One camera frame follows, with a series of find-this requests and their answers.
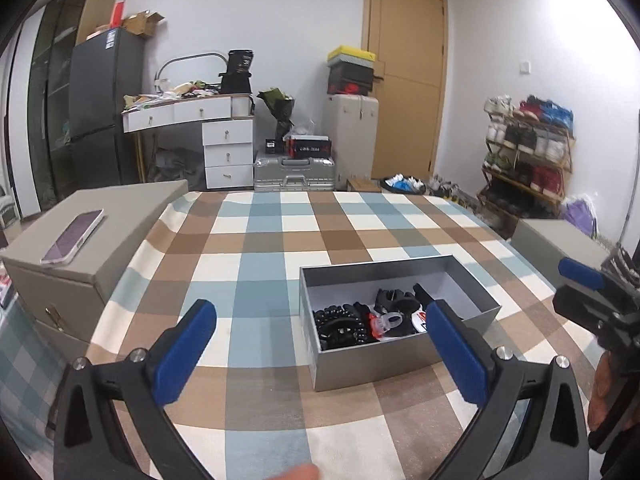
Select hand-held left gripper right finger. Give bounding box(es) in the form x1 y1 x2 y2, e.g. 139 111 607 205
425 299 589 480

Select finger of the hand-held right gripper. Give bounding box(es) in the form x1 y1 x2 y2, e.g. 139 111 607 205
552 285 610 335
558 257 608 292

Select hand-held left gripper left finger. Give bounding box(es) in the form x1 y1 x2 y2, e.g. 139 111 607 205
52 299 218 480

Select clear plastic accessory red beads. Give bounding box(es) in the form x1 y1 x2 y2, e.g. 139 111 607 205
369 310 407 342

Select grey cardboard box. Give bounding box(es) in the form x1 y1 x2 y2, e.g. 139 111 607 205
299 255 502 392

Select person's right hand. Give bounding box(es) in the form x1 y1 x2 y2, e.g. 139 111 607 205
587 350 616 429

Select person's left hand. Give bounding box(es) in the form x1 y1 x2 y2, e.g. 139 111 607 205
279 463 321 480

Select plain beige storage box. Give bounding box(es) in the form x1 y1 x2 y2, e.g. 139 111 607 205
512 217 609 287

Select purple bag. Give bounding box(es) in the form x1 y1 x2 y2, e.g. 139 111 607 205
560 194 599 239

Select checkered blanket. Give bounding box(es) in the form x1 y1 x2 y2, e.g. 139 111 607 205
0 190 608 480

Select wooden shoe rack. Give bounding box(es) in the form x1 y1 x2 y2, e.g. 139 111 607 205
476 110 576 226

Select group of sneakers on rack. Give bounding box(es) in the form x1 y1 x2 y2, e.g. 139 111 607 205
482 94 576 198

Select pairs of shoes on floor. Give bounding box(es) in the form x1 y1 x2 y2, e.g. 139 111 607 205
426 174 475 207

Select smartphone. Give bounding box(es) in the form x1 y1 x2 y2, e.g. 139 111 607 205
41 208 106 266

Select dark cloth under dressing table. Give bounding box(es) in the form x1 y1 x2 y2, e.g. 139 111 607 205
149 146 207 187

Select small brown cardboard box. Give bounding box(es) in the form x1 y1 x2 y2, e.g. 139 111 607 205
346 177 384 194

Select white drawer cabinet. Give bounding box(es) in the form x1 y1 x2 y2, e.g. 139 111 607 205
202 119 255 191

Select silver suitcase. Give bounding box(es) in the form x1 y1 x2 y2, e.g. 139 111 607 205
253 156 336 194

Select white plastic crate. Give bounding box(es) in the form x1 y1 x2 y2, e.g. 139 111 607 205
0 180 22 227

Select beige upright suitcase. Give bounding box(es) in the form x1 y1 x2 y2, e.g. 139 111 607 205
322 94 380 192

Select red and black box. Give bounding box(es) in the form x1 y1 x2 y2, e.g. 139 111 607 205
286 135 332 159

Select white dressing table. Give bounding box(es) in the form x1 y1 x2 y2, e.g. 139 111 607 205
122 94 257 186

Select dark grey fridge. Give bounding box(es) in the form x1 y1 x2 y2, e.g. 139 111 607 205
67 27 147 187

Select clutter of small desk things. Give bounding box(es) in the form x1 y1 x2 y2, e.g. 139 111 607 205
122 79 221 111

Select flower bouquet dark wrap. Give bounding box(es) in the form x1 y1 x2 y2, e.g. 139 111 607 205
256 87 297 137

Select wooden door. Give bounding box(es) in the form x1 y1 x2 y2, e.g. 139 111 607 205
363 0 447 189

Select dark glass door cabinet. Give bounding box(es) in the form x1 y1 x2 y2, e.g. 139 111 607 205
25 0 76 202

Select black shoe box red print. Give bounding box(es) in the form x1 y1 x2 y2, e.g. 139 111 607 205
329 81 374 97

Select black bag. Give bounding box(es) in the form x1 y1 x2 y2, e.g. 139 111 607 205
219 50 255 95

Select dark grey shoe box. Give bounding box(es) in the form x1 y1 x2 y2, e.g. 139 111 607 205
327 62 377 87

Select yellow lid shoe box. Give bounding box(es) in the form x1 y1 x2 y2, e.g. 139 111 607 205
327 46 377 68

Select open cardboard box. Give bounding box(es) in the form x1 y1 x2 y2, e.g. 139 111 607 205
122 10 167 39

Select large flat cardboard box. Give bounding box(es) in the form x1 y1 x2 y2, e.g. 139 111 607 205
75 0 121 47

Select beige storage cabinet with handle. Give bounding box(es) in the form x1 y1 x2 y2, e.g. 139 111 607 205
0 179 190 361

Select chrome arched mirror frame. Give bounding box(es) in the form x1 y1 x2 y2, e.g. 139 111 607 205
155 52 226 94

